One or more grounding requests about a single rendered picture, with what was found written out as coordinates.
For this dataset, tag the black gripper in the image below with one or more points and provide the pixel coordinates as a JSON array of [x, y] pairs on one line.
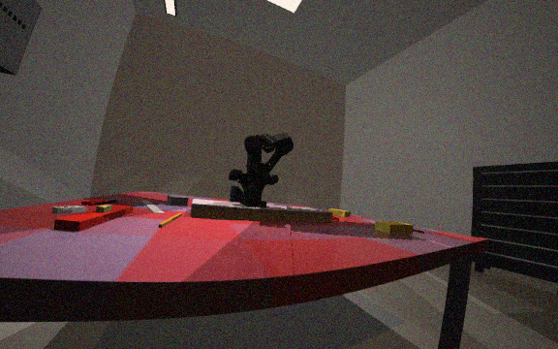
[[244, 178]]

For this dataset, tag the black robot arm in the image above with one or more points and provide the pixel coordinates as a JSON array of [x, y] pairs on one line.
[[254, 146]]

